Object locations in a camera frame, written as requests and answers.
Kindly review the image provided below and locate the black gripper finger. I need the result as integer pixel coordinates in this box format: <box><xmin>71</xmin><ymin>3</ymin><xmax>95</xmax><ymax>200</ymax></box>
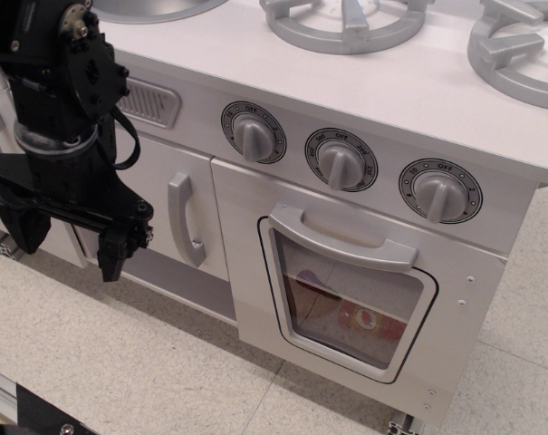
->
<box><xmin>0</xmin><ymin>191</ymin><xmax>51</xmax><ymax>254</ymax></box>
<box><xmin>97</xmin><ymin>230</ymin><xmax>137</xmax><ymax>282</ymax></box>

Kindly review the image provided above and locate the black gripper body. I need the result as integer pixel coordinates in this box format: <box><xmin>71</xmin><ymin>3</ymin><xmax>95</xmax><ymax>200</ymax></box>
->
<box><xmin>0</xmin><ymin>127</ymin><xmax>153</xmax><ymax>247</ymax></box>

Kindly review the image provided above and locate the grey oven door handle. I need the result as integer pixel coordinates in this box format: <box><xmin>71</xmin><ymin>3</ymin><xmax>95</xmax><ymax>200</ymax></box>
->
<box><xmin>268</xmin><ymin>203</ymin><xmax>418</xmax><ymax>273</ymax></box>

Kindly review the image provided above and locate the white toy oven door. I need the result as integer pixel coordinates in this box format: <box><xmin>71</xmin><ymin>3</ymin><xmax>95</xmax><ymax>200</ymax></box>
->
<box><xmin>212</xmin><ymin>160</ymin><xmax>505</xmax><ymax>425</ymax></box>

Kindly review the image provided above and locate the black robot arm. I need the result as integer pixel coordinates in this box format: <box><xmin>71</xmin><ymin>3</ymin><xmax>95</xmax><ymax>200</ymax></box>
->
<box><xmin>0</xmin><ymin>1</ymin><xmax>154</xmax><ymax>282</ymax></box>

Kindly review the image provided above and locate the left grey oven knob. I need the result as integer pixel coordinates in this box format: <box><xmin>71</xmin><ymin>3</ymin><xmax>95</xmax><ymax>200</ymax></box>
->
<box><xmin>221</xmin><ymin>101</ymin><xmax>287</xmax><ymax>164</ymax></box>

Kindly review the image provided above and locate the grey oven knob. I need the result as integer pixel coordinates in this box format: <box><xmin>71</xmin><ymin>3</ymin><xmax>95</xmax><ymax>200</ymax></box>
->
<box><xmin>221</xmin><ymin>101</ymin><xmax>287</xmax><ymax>164</ymax></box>
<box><xmin>399</xmin><ymin>159</ymin><xmax>483</xmax><ymax>225</ymax></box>
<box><xmin>304</xmin><ymin>128</ymin><xmax>379</xmax><ymax>192</ymax></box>

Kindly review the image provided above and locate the middle grey oven knob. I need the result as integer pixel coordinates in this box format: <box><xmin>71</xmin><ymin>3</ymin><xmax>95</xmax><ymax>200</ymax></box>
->
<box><xmin>304</xmin><ymin>128</ymin><xmax>379</xmax><ymax>192</ymax></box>

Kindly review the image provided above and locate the right grey oven knob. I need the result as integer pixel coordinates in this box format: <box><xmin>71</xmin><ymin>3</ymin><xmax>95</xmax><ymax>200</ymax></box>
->
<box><xmin>399</xmin><ymin>159</ymin><xmax>483</xmax><ymax>225</ymax></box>

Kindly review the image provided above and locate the white cabinet door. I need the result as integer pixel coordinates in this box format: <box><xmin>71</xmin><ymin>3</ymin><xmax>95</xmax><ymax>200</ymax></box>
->
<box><xmin>118</xmin><ymin>138</ymin><xmax>228</xmax><ymax>280</ymax></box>

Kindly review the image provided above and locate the grey vent panel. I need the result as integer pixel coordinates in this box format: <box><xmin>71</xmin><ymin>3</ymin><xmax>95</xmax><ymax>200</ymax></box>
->
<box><xmin>117</xmin><ymin>78</ymin><xmax>182</xmax><ymax>129</ymax></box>

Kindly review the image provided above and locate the grey sink basin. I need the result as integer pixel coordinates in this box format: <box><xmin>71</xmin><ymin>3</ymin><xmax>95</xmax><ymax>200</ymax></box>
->
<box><xmin>91</xmin><ymin>0</ymin><xmax>226</xmax><ymax>24</ymax></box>

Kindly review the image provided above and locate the red toy can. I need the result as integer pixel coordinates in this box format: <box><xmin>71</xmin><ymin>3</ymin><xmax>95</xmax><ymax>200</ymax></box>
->
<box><xmin>338</xmin><ymin>301</ymin><xmax>407</xmax><ymax>341</ymax></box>

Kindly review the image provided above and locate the left grey burner grate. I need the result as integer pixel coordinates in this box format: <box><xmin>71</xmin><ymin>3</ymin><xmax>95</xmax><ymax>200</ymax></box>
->
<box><xmin>259</xmin><ymin>1</ymin><xmax>432</xmax><ymax>55</ymax></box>

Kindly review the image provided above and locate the grey burner grate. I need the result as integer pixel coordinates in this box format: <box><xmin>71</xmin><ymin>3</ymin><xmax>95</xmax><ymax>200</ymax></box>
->
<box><xmin>467</xmin><ymin>1</ymin><xmax>548</xmax><ymax>109</ymax></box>
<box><xmin>259</xmin><ymin>1</ymin><xmax>432</xmax><ymax>55</ymax></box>

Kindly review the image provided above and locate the right grey burner grate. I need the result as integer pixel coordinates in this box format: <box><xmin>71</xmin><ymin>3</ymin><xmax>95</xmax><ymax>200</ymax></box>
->
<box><xmin>467</xmin><ymin>1</ymin><xmax>548</xmax><ymax>109</ymax></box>

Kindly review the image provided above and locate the aluminium frame rail left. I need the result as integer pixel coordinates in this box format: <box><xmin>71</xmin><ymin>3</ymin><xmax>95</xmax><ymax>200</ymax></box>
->
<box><xmin>0</xmin><ymin>231</ymin><xmax>24</xmax><ymax>261</ymax></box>

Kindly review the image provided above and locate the aluminium frame rail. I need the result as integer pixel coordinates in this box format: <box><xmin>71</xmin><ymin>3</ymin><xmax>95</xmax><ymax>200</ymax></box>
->
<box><xmin>0</xmin><ymin>231</ymin><xmax>24</xmax><ymax>261</ymax></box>
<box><xmin>387</xmin><ymin>411</ymin><xmax>426</xmax><ymax>435</ymax></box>

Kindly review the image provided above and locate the black cable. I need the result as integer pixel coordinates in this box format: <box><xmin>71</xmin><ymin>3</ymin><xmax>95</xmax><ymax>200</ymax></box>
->
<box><xmin>104</xmin><ymin>106</ymin><xmax>141</xmax><ymax>171</ymax></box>

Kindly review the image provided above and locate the grey cabinet door handle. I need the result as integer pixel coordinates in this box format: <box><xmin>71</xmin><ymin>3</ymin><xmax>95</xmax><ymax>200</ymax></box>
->
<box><xmin>168</xmin><ymin>171</ymin><xmax>207</xmax><ymax>267</ymax></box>

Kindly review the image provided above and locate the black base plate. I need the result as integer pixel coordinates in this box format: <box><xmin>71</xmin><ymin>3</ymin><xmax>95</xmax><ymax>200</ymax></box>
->
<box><xmin>16</xmin><ymin>384</ymin><xmax>97</xmax><ymax>435</ymax></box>

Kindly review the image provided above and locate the aluminium frame rail right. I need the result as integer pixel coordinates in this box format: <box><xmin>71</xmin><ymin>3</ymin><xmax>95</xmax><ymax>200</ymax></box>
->
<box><xmin>387</xmin><ymin>411</ymin><xmax>426</xmax><ymax>435</ymax></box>

